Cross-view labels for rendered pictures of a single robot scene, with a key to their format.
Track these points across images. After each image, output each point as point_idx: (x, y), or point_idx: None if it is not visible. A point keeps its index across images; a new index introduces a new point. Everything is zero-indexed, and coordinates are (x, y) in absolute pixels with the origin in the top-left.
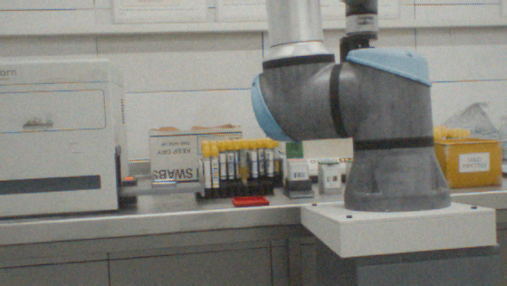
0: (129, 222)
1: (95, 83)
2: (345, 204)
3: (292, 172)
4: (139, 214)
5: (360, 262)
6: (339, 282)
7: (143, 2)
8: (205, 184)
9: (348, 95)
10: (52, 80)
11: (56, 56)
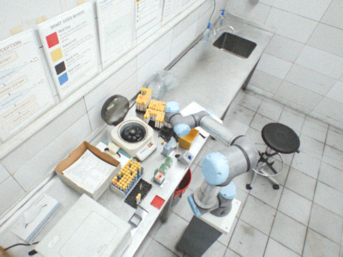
0: (141, 243)
1: (127, 234)
2: (212, 213)
3: (161, 181)
4: (141, 238)
5: None
6: (211, 226)
7: (17, 120)
8: (137, 203)
9: (222, 204)
10: (115, 250)
11: None
